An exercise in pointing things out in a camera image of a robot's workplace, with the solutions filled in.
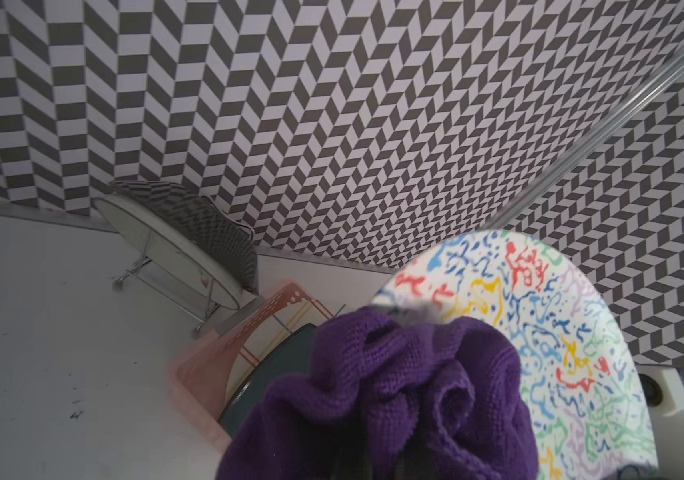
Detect white plate coloured stripes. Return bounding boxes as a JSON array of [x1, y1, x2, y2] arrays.
[[225, 289, 352, 401]]

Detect teal square plate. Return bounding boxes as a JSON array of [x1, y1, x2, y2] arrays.
[[219, 324, 317, 438]]

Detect purple cloth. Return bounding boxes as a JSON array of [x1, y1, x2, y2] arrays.
[[218, 308, 538, 479]]

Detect colourful squiggle round plate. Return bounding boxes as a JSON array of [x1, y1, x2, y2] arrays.
[[372, 230, 659, 479]]

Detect pink perforated basket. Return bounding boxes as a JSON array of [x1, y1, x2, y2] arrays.
[[170, 280, 313, 453]]

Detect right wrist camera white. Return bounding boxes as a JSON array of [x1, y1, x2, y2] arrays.
[[637, 365, 684, 479]]

